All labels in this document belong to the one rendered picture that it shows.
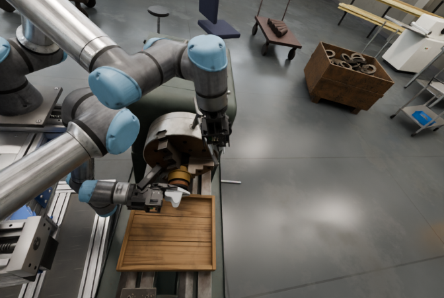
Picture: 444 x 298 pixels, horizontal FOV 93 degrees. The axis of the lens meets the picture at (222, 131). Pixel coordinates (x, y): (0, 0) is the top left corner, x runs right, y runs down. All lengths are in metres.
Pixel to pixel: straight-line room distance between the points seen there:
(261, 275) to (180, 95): 1.55
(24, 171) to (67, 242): 1.22
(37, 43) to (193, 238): 0.90
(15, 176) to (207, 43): 0.46
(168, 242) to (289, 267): 1.33
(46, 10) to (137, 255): 0.80
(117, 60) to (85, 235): 1.47
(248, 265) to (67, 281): 1.20
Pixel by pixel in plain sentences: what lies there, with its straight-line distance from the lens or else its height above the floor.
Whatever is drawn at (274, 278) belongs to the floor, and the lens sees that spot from 2.04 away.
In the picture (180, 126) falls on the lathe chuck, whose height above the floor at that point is 1.24.
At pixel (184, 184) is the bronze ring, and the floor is 1.11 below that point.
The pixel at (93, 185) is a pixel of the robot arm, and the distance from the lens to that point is 0.84.
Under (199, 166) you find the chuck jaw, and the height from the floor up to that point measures 1.11.
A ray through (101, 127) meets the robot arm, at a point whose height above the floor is 1.41.
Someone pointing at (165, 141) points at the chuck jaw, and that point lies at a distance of 0.82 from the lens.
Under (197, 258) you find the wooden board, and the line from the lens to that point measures 0.98.
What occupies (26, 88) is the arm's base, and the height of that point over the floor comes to 1.24.
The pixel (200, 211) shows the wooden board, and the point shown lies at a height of 0.88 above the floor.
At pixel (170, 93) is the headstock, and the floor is 1.25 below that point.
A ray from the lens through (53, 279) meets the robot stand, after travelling 1.75.
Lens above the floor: 1.84
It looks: 46 degrees down
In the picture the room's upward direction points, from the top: 19 degrees clockwise
